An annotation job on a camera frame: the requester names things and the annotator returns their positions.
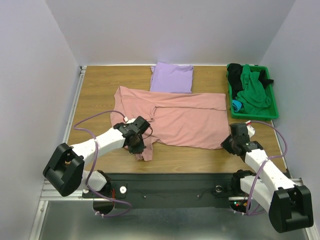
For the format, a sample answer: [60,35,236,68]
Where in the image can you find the pink printed t shirt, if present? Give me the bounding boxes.
[110,86,230,161]

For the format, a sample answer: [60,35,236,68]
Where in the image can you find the purple t shirt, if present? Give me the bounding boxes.
[149,62,194,94]

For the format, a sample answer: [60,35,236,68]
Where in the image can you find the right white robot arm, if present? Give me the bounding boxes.
[221,120,314,233]

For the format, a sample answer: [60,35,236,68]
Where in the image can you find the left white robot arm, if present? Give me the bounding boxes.
[43,116,151,197]

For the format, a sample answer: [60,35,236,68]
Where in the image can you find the blue garment in bin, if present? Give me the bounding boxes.
[231,99,243,113]

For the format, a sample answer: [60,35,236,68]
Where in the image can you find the green plastic bin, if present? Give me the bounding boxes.
[226,64,279,121]

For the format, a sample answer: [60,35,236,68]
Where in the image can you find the green t shirt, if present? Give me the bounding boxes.
[235,64,272,115]

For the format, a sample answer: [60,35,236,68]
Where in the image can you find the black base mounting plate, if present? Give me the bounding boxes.
[82,172,261,210]

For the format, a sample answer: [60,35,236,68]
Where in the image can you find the black t shirt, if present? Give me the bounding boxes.
[227,63,274,94]

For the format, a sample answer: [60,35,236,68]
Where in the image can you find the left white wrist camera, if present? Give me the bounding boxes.
[123,117,136,124]

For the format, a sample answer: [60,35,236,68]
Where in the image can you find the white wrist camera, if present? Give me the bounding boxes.
[245,120,256,138]
[123,117,136,124]

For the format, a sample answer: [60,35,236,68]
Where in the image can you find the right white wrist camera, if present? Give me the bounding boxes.
[245,120,256,138]

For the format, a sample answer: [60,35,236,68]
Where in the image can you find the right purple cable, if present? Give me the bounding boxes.
[233,120,288,216]

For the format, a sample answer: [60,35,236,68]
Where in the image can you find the right aluminium rail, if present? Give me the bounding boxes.
[228,178,304,201]

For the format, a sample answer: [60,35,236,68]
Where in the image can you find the aluminium rail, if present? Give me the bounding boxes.
[228,178,304,201]
[39,65,87,201]

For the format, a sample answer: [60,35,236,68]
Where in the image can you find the left aluminium rail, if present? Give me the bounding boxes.
[39,65,87,201]

